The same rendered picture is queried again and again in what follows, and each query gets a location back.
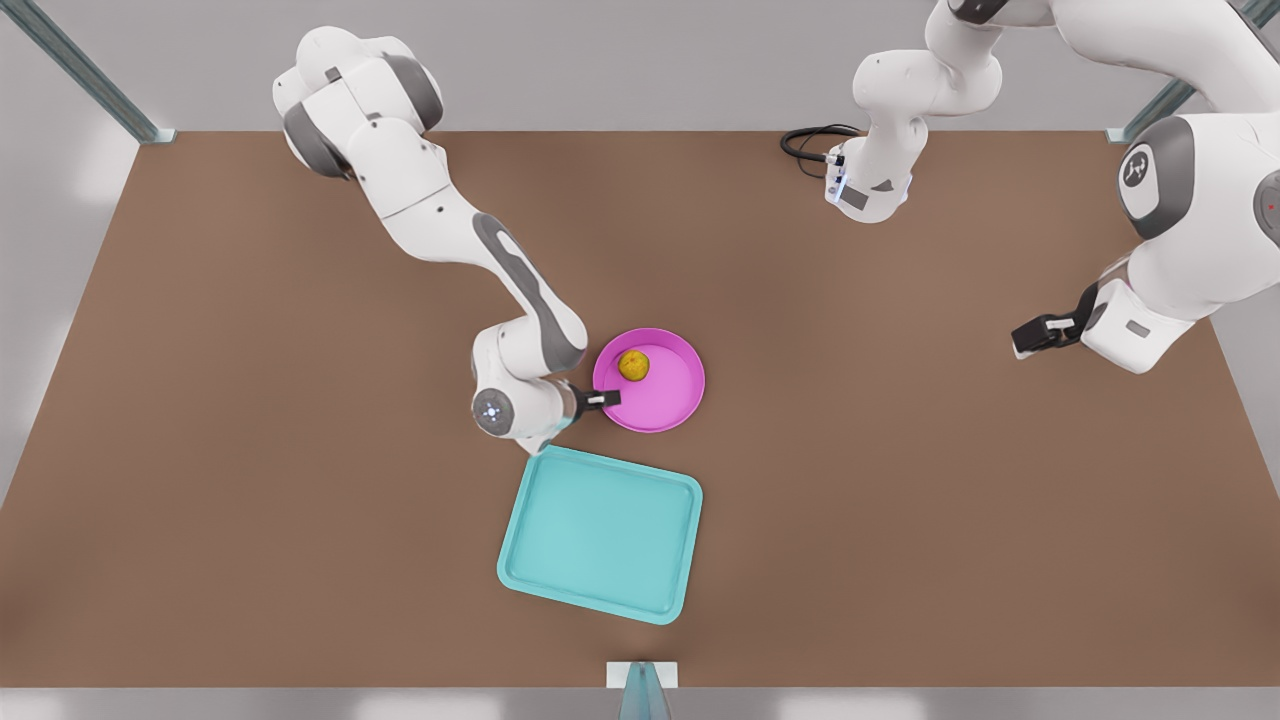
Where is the silver frame post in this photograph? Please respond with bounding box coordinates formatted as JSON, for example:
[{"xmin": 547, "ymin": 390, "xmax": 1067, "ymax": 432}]
[
  {"xmin": 1105, "ymin": 0, "xmax": 1280, "ymax": 145},
  {"xmin": 606, "ymin": 661, "xmax": 679, "ymax": 720},
  {"xmin": 0, "ymin": 0, "xmax": 177, "ymax": 144}
]

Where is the teal rectangular tray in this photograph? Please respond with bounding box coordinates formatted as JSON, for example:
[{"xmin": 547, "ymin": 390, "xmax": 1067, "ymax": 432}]
[{"xmin": 497, "ymin": 444, "xmax": 704, "ymax": 626}]

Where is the pink round plate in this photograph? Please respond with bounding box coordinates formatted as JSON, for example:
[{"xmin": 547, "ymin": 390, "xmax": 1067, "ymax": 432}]
[{"xmin": 592, "ymin": 328, "xmax": 707, "ymax": 434}]

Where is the black cable loop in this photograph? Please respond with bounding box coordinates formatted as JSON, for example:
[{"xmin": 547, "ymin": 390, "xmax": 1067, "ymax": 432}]
[{"xmin": 780, "ymin": 124, "xmax": 865, "ymax": 181}]

